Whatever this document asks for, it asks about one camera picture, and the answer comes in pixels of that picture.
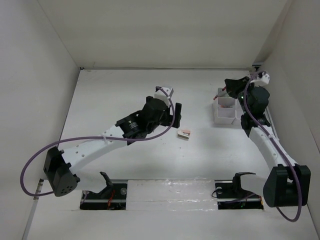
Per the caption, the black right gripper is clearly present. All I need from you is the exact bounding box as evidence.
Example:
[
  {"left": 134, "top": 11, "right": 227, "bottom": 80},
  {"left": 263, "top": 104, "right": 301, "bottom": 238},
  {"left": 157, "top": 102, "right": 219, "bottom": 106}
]
[{"left": 224, "top": 76, "right": 256, "bottom": 115}]

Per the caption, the pink white mini stapler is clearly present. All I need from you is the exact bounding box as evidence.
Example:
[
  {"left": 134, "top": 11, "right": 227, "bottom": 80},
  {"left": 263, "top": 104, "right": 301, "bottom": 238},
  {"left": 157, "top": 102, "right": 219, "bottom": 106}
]
[{"left": 177, "top": 129, "right": 191, "bottom": 140}]

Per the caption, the orange pen refill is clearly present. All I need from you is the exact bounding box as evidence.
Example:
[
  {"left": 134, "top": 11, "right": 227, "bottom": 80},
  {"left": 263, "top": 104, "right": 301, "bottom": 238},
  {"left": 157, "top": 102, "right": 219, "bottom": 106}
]
[{"left": 219, "top": 105, "right": 233, "bottom": 109}]

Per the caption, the red pen refill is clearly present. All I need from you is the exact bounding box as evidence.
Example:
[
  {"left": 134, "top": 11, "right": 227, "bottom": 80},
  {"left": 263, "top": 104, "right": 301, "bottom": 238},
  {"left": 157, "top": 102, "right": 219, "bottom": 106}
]
[{"left": 213, "top": 86, "right": 227, "bottom": 101}]

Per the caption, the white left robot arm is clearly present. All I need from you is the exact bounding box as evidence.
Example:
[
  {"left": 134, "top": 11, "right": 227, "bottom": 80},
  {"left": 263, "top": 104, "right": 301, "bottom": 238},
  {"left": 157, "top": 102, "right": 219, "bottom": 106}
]
[{"left": 43, "top": 96, "right": 182, "bottom": 197}]

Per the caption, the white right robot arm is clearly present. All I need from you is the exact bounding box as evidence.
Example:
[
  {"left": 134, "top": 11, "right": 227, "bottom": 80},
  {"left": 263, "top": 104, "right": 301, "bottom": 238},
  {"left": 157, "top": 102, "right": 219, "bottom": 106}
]
[{"left": 224, "top": 74, "right": 311, "bottom": 208}]

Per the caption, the white compartment organizer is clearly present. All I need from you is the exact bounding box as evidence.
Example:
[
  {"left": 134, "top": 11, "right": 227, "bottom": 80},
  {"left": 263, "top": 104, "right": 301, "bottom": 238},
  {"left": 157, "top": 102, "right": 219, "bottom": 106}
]
[{"left": 212, "top": 93, "right": 243, "bottom": 126}]

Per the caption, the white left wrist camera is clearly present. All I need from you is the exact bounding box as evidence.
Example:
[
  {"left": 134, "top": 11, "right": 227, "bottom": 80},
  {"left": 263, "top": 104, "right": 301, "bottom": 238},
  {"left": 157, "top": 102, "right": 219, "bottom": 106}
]
[{"left": 154, "top": 86, "right": 174, "bottom": 105}]

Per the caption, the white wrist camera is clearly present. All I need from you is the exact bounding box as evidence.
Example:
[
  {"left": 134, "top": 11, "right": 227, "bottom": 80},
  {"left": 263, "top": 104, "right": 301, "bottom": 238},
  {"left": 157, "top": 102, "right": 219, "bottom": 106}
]
[
  {"left": 250, "top": 71, "right": 270, "bottom": 87},
  {"left": 154, "top": 86, "right": 174, "bottom": 105}
]

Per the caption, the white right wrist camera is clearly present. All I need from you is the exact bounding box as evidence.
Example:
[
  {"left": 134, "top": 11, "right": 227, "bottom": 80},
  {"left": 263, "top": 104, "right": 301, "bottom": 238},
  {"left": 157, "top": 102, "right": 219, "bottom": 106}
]
[{"left": 250, "top": 71, "right": 270, "bottom": 87}]

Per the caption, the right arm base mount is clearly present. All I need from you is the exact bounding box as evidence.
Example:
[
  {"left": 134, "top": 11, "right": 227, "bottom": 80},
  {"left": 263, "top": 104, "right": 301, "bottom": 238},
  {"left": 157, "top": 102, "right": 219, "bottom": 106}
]
[{"left": 211, "top": 172, "right": 264, "bottom": 210}]

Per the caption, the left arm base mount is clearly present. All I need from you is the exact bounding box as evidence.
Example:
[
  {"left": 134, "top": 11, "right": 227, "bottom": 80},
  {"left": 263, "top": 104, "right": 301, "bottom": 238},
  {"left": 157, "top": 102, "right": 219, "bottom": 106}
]
[{"left": 79, "top": 171, "right": 128, "bottom": 211}]

